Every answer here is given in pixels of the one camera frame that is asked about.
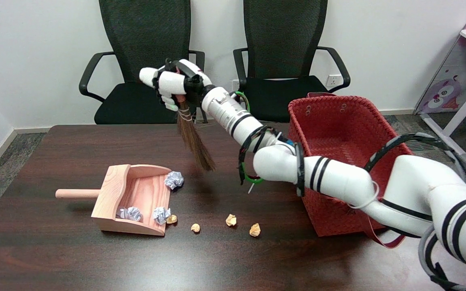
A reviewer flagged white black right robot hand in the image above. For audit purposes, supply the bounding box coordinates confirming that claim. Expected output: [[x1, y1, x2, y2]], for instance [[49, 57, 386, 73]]
[[139, 59, 216, 113]]

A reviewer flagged red woven basket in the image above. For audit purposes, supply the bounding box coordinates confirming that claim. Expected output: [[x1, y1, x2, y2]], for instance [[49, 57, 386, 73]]
[[288, 92, 413, 248]]

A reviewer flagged wooden dustpan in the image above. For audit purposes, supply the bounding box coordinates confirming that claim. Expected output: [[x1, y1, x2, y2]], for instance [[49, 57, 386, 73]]
[[55, 164, 174, 236]]

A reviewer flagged floor vent grille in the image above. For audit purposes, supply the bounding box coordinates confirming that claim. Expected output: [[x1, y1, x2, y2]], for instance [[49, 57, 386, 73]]
[[407, 139, 440, 152]]

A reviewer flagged brown straw hand broom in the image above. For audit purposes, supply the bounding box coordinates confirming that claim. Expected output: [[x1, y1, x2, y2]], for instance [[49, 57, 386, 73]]
[[175, 95, 216, 172]]

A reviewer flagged owl print side panel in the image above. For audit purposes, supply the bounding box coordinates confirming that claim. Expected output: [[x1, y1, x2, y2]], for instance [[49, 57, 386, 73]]
[[414, 0, 466, 115]]

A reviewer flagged white desk frame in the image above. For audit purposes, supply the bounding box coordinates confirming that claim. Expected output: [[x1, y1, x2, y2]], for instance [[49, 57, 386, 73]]
[[420, 29, 466, 164]]

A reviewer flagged black mesh office chair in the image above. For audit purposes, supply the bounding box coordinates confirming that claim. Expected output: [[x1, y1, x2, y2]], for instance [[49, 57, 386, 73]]
[[78, 0, 208, 125], [232, 0, 351, 124]]

